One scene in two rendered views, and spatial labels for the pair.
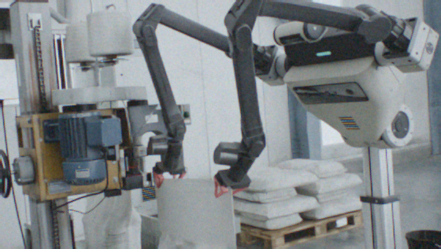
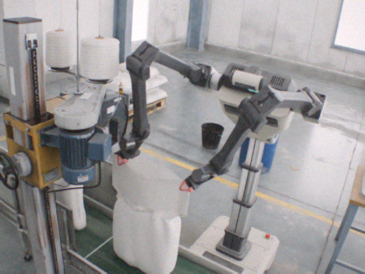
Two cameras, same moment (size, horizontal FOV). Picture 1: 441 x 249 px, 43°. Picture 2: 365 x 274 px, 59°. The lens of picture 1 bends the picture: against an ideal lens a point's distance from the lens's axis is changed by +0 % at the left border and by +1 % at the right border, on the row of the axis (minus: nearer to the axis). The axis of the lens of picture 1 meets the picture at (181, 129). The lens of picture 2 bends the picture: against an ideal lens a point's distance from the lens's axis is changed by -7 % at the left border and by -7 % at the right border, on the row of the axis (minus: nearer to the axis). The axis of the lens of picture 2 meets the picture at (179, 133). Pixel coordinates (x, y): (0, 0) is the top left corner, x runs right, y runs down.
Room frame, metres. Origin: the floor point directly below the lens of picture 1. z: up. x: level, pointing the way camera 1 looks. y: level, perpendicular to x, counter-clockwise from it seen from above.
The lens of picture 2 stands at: (0.63, 0.58, 1.94)
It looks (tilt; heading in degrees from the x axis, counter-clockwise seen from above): 25 degrees down; 331
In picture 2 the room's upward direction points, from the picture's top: 6 degrees clockwise
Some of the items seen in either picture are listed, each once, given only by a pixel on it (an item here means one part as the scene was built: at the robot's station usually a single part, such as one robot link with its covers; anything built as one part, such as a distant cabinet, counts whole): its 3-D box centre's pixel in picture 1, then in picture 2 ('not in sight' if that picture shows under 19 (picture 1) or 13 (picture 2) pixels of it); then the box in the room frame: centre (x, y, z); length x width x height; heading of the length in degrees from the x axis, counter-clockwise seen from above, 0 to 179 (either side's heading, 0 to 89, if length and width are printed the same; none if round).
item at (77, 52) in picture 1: (83, 42); (59, 47); (2.25, 0.36, 1.61); 0.15 x 0.14 x 0.17; 31
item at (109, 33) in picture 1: (109, 34); (99, 57); (2.03, 0.23, 1.61); 0.17 x 0.17 x 0.17
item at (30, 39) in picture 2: (35, 21); (32, 42); (2.05, 0.50, 1.68); 0.05 x 0.03 x 0.06; 121
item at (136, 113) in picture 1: (140, 135); (93, 113); (2.37, 0.18, 1.21); 0.30 x 0.25 x 0.30; 31
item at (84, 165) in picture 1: (83, 148); (77, 154); (1.94, 0.35, 1.21); 0.15 x 0.15 x 0.25
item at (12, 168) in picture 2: (1, 173); (5, 171); (2.01, 0.66, 1.13); 0.18 x 0.11 x 0.18; 31
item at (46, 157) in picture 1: (68, 151); (48, 140); (2.16, 0.45, 1.18); 0.34 x 0.25 x 0.31; 121
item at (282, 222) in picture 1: (261, 216); not in sight; (5.11, -0.68, 0.20); 0.66 x 0.44 x 0.12; 31
